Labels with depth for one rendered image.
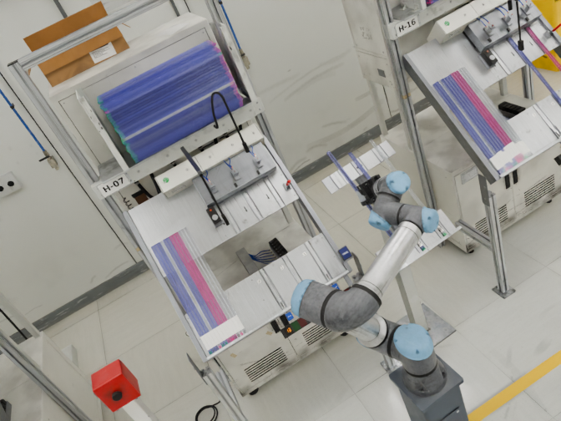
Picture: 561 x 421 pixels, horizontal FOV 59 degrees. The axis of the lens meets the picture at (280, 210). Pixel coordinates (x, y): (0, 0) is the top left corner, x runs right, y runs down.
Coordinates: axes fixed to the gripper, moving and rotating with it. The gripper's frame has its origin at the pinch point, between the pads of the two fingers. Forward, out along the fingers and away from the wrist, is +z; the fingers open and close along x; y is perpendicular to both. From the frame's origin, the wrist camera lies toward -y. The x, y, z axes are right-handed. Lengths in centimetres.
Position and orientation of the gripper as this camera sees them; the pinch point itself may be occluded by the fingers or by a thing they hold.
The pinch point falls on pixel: (365, 201)
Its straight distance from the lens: 197.5
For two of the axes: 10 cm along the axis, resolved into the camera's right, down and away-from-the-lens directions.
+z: -1.9, 1.1, 9.8
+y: -5.3, -8.5, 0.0
